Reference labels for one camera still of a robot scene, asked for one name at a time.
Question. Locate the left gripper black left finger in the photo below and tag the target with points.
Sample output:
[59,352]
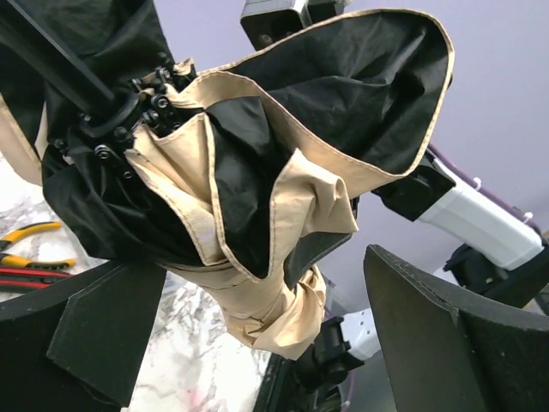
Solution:
[81,341]

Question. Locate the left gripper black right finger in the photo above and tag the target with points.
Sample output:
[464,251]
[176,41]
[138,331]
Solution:
[449,349]

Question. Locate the beige umbrella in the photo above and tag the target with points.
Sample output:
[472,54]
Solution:
[261,172]

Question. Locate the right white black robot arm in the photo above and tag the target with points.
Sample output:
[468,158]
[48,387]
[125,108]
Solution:
[503,257]

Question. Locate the yellow handled pliers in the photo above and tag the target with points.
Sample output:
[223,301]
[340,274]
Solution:
[20,248]

